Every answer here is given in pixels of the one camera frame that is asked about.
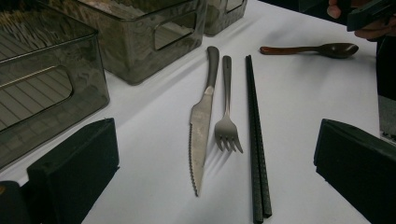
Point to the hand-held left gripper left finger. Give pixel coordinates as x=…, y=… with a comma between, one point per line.
x=74, y=174

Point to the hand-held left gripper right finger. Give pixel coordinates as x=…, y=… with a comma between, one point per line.
x=358, y=168

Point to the brown wooden spoon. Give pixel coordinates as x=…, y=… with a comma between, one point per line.
x=337, y=49

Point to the smoky clear plastic bin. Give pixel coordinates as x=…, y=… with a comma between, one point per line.
x=46, y=93
x=134, y=46
x=218, y=18

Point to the black chopstick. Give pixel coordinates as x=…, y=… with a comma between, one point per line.
x=256, y=174
x=265, y=199

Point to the steel serrated table knife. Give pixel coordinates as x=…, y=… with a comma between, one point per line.
x=199, y=124

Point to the steel fork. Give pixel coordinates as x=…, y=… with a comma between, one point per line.
x=226, y=127

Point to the white table cover board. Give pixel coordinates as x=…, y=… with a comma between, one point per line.
x=295, y=93

